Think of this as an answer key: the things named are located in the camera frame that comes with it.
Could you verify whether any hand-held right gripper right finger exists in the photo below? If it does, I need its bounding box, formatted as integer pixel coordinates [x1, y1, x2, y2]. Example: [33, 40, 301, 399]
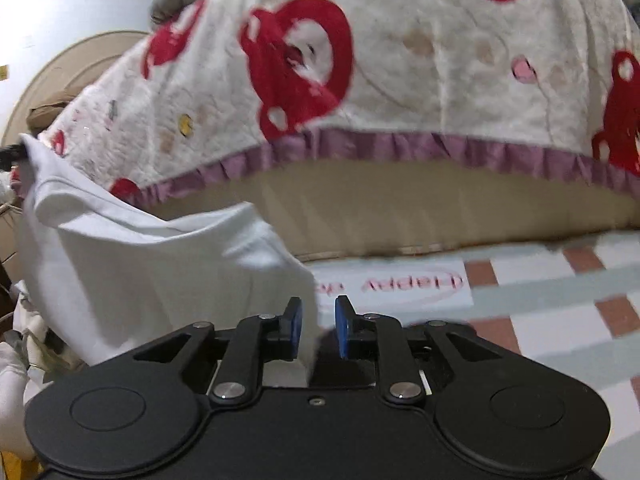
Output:
[334, 295, 504, 407]

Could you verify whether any brown cushion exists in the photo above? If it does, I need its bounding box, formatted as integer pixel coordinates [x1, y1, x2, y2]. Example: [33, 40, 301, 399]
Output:
[25, 87, 87, 131]

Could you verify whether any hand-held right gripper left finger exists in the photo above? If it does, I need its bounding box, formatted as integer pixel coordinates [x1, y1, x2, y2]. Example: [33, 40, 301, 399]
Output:
[132, 296, 304, 409]

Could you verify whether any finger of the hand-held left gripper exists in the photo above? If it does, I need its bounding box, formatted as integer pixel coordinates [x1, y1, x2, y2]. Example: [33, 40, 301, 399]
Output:
[0, 142, 29, 169]

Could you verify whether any beige curved headboard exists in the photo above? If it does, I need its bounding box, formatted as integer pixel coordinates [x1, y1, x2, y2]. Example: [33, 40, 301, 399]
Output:
[0, 30, 151, 146]

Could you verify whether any pink grey checked mat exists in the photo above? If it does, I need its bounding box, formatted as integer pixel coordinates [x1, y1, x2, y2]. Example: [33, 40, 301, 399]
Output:
[295, 230, 640, 480]

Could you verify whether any beige mattress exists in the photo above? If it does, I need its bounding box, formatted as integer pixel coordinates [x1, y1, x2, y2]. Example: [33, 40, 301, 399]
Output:
[155, 162, 640, 262]

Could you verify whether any white t-shirt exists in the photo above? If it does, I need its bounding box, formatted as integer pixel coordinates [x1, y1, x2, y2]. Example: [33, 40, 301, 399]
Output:
[15, 132, 321, 386]

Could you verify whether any white blanket with red prints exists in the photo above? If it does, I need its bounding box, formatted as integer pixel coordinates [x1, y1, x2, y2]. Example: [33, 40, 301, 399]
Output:
[10, 0, 640, 211]

